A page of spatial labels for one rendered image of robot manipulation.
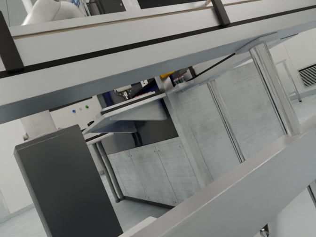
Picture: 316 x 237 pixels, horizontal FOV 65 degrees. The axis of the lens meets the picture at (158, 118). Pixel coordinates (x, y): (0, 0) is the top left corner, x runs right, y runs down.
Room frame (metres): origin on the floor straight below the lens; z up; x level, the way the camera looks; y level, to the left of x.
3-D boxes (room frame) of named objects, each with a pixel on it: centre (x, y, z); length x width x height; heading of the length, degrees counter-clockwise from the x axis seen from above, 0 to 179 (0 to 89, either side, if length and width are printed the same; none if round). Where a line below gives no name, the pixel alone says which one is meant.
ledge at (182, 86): (1.43, -0.20, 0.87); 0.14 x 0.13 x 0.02; 120
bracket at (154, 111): (1.48, 0.10, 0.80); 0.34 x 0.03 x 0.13; 120
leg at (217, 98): (1.37, -0.35, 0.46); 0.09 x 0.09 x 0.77; 30
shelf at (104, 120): (1.70, 0.21, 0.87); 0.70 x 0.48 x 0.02; 30
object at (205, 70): (1.25, -0.42, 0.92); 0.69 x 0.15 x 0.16; 30
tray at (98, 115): (1.53, 0.17, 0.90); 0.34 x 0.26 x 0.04; 119
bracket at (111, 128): (1.91, 0.35, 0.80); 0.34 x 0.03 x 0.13; 120
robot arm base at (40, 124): (1.08, 0.49, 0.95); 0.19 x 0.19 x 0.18
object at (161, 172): (2.60, -0.03, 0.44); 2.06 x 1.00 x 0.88; 30
